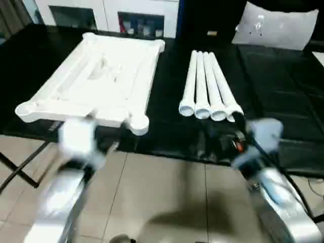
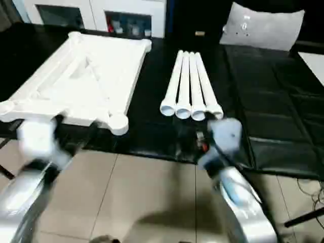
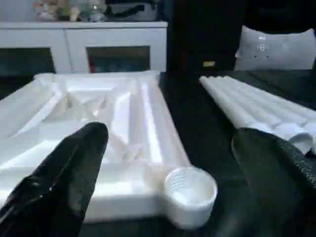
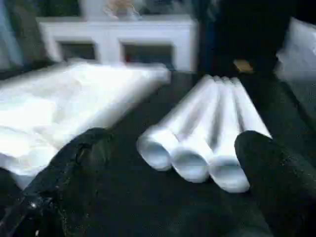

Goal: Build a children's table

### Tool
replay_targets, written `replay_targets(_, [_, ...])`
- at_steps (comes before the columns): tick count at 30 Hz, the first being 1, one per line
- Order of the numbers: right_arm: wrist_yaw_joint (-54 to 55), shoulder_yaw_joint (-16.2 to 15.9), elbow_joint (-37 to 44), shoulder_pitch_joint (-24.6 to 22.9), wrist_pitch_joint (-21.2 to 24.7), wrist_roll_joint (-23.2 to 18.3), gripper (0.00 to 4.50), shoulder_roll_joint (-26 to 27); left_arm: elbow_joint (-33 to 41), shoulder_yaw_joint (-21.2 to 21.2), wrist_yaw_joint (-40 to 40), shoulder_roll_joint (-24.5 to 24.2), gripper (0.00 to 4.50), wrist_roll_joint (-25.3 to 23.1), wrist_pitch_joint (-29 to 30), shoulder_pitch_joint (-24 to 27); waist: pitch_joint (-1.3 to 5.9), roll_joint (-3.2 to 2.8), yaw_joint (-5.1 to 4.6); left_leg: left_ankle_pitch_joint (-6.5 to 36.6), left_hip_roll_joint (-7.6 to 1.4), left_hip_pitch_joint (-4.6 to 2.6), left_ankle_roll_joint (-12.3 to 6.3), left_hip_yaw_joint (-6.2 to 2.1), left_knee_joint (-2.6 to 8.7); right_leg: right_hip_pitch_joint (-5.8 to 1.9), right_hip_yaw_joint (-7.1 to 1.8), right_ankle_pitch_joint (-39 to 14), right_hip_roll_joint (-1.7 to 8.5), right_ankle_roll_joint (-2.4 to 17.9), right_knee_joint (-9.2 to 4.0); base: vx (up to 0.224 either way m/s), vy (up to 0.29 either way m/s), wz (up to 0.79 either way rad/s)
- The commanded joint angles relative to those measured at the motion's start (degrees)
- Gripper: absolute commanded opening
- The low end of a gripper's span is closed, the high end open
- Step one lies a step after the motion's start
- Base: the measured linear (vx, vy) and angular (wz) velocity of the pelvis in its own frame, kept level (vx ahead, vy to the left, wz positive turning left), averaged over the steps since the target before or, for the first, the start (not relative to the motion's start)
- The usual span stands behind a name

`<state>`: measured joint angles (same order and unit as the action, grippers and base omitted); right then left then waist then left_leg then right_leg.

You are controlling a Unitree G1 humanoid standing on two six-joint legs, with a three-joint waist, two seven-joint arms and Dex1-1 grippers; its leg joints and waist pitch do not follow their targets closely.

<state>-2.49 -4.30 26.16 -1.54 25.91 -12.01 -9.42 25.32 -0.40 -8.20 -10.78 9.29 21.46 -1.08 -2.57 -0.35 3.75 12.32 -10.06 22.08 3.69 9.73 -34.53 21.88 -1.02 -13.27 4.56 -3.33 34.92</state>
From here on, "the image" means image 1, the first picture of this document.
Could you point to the brown curtain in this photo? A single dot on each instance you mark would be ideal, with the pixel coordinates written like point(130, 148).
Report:
point(12, 12)

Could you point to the white plastic table top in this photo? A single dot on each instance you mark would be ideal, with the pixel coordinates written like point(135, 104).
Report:
point(114, 76)

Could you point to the black work mat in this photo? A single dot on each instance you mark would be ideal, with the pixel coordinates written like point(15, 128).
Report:
point(278, 88)

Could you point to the small yellow label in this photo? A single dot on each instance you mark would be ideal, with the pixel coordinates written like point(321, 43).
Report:
point(211, 33)

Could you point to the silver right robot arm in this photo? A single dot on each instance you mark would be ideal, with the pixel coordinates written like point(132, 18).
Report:
point(278, 197)

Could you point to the white glass-door cabinet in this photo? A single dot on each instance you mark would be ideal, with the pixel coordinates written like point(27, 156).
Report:
point(106, 12)

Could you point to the white plastic table leg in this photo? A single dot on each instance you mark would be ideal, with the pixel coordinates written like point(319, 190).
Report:
point(213, 88)
point(225, 88)
point(188, 88)
point(201, 88)

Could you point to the grey printed cushion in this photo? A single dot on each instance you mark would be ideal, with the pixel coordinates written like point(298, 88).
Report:
point(278, 27)

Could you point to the dark left robot foot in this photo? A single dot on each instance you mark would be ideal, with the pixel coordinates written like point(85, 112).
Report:
point(121, 239)

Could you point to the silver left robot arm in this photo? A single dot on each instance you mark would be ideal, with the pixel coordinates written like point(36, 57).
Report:
point(58, 197)

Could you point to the black folding stand frame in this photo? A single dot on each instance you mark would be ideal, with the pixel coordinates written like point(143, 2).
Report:
point(20, 169)

